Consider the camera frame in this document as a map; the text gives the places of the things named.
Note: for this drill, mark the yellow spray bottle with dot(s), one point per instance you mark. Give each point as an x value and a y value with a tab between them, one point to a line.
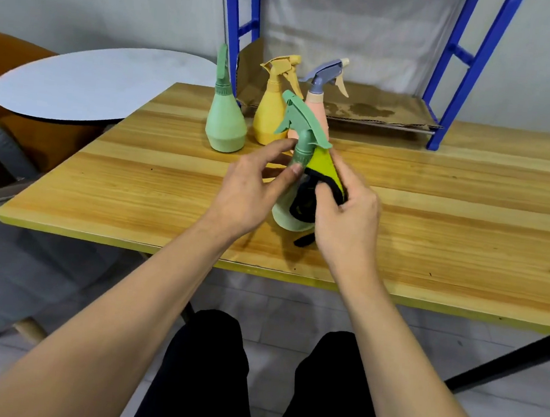
269	113

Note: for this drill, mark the black metal table leg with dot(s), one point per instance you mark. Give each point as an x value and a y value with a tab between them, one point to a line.
187	313
507	365

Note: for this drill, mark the person's left leg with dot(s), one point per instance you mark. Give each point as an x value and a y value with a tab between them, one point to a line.
200	378

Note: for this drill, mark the person's right leg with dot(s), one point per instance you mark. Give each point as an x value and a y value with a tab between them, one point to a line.
329	395

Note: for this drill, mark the blue metal shelf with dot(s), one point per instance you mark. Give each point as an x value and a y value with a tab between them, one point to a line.
466	88

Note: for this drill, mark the green and black cloth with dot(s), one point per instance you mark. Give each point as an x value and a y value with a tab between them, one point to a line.
325	167

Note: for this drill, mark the stained brown cardboard sheet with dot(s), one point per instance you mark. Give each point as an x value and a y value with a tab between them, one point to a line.
387	105

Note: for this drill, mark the person's left forearm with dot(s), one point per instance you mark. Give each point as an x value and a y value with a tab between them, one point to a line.
112	336

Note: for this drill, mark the person's left hand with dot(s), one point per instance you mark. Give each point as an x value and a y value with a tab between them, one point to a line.
242	198

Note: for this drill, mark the person's right hand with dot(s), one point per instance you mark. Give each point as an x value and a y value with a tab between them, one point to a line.
350	228

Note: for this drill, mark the green spray bottle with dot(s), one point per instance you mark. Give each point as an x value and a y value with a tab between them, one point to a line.
305	146
225	123

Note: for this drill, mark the white cloth backdrop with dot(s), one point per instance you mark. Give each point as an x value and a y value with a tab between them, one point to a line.
360	29

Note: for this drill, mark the pink spray bottle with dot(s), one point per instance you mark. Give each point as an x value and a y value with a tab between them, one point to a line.
321	108

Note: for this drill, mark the person's right forearm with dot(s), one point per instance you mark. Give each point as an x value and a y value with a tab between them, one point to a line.
408	384

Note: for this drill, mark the round white side table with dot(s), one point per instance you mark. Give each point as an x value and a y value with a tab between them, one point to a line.
98	82

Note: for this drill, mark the person's leg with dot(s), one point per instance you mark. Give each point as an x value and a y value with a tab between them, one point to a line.
200	378
329	395

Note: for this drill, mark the orange chair with grey shell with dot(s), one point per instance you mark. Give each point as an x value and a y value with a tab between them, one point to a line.
9	51

